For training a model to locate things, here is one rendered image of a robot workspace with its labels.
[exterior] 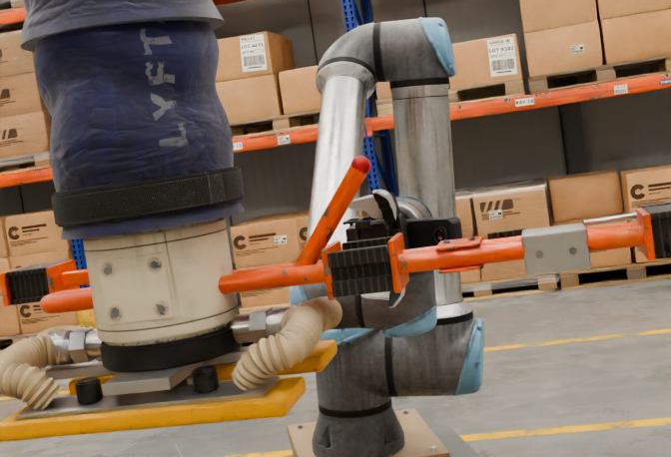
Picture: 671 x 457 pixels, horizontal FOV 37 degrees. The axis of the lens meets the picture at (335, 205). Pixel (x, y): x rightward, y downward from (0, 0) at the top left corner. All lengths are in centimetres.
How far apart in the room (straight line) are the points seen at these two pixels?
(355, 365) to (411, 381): 11
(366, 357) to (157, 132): 97
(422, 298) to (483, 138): 803
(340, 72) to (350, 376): 59
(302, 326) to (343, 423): 94
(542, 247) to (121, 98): 49
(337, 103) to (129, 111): 79
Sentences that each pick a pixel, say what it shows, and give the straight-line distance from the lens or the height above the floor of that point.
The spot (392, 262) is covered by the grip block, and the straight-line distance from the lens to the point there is 112.
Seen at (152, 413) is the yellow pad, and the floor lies 118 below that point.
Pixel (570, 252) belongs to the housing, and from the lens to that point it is 112.
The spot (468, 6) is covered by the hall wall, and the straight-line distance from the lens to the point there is 966.
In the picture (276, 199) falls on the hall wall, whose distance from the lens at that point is 993.
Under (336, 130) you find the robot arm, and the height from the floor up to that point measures 146.
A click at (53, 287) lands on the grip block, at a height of 129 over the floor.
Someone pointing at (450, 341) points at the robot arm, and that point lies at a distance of 196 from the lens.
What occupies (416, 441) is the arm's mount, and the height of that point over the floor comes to 81.
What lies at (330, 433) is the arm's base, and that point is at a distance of 206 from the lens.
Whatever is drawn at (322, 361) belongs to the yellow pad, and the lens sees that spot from 125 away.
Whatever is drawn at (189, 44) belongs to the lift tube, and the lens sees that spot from 116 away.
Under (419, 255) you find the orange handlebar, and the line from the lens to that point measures 113.
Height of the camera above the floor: 144
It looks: 3 degrees down
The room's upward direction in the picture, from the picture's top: 8 degrees counter-clockwise
